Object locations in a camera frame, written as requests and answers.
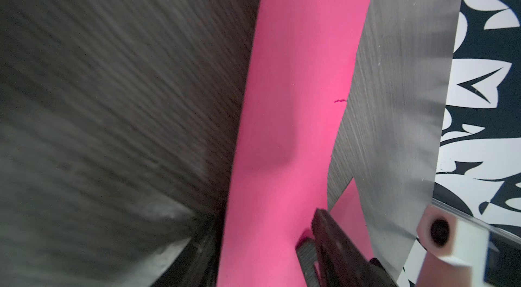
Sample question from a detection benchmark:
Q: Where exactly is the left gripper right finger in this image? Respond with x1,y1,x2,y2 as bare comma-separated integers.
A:
296,208,396,287

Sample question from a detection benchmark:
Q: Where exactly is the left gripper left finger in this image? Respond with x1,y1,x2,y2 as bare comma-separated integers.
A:
152,211,224,287

